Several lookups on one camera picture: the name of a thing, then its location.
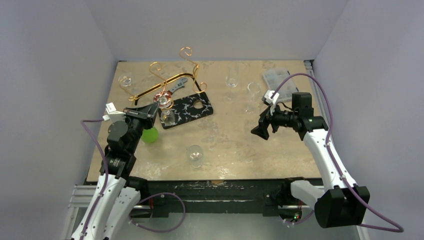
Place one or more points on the black marbled rack base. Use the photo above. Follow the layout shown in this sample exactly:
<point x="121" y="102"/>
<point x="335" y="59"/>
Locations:
<point x="190" y="108"/>

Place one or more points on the clear stemmed glass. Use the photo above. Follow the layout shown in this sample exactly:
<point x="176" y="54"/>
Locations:
<point x="166" y="103"/>

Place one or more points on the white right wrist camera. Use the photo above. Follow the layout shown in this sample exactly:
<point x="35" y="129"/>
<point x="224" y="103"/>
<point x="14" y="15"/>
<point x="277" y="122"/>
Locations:
<point x="270" y="98"/>

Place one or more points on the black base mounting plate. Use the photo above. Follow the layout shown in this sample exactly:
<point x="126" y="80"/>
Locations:
<point x="267" y="197"/>

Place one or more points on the short ribbed clear goblet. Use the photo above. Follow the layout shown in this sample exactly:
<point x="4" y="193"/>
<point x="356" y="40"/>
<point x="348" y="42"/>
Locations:
<point x="195" y="155"/>

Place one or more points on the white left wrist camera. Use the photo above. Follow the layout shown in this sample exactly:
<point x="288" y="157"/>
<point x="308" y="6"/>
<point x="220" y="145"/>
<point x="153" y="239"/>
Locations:
<point x="112" y="114"/>

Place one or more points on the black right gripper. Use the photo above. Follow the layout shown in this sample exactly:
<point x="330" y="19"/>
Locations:
<point x="269" y="120"/>

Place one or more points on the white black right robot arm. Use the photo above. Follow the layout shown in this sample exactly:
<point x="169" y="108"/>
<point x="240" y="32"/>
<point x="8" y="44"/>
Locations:
<point x="336" y="205"/>

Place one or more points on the clear tall wine glass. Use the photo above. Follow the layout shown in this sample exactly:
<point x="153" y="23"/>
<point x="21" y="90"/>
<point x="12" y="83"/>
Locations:
<point x="253" y="92"/>

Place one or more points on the clear plastic screw box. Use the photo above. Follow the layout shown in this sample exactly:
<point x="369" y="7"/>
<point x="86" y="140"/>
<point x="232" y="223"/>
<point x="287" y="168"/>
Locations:
<point x="274" y="77"/>

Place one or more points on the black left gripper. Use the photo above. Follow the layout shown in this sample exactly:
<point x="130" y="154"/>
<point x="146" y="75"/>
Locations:
<point x="146" y="113"/>

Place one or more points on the gold wire wine glass rack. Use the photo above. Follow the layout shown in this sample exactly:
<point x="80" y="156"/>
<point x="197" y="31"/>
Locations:
<point x="155" y="67"/>

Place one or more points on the clear champagne flute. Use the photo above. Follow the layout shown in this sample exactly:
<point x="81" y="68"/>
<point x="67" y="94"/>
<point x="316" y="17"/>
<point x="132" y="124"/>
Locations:
<point x="231" y="81"/>

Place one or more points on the green plastic wine glass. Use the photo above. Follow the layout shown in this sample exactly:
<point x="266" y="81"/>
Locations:
<point x="149" y="135"/>

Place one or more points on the clear round wine glass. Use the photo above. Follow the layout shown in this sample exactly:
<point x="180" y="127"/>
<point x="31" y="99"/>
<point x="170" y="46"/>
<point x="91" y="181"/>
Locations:
<point x="126" y="79"/>

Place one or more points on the red handled adjustable wrench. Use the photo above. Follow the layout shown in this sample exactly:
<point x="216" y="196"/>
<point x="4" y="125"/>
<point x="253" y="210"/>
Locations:
<point x="180" y="83"/>

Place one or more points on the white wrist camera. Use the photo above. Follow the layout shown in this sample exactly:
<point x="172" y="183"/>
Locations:
<point x="112" y="114"/>
<point x="270" y="98"/>

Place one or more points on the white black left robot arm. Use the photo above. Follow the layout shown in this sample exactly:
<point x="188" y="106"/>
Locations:
<point x="116" y="191"/>

